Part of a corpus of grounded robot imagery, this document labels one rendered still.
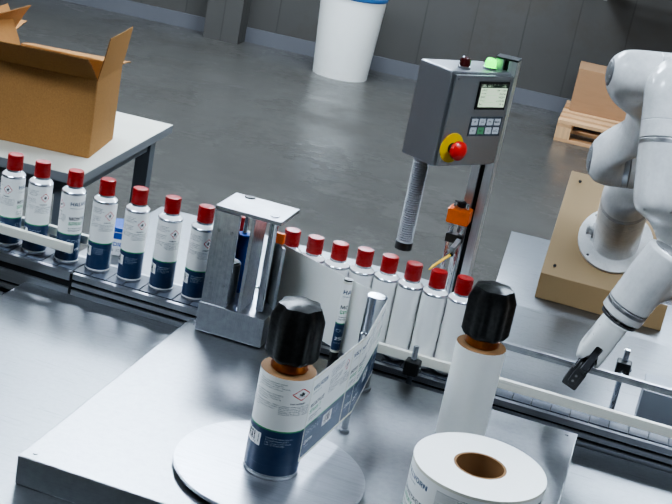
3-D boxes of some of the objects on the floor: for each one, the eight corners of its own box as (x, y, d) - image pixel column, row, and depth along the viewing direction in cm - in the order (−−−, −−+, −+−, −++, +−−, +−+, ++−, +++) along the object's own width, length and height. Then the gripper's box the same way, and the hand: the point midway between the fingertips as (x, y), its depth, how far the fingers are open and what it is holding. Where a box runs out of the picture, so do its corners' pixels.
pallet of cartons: (727, 156, 969) (745, 96, 953) (737, 183, 884) (757, 118, 868) (558, 118, 988) (573, 58, 973) (552, 141, 903) (568, 76, 888)
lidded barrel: (378, 77, 1010) (394, -5, 989) (365, 87, 960) (382, 2, 939) (315, 63, 1018) (329, -19, 997) (299, 72, 968) (314, -13, 947)
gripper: (636, 337, 232) (580, 410, 239) (641, 312, 245) (588, 382, 252) (602, 314, 232) (547, 387, 239) (609, 290, 246) (557, 361, 253)
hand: (574, 377), depth 245 cm, fingers closed
